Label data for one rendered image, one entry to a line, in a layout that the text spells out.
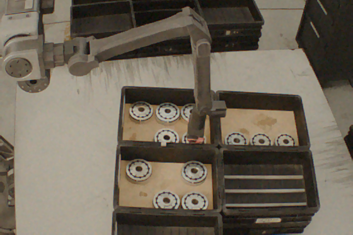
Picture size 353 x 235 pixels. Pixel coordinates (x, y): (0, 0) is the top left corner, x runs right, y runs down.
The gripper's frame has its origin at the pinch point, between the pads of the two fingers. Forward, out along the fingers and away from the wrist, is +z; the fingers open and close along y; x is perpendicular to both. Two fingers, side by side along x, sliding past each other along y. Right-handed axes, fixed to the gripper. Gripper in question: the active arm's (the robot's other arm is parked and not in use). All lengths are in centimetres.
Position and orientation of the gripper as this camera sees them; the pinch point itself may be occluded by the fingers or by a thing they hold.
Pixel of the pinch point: (193, 138)
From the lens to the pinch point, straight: 206.0
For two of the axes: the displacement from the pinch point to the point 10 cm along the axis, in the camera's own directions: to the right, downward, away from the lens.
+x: -9.9, -1.4, -0.4
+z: -1.2, 6.4, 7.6
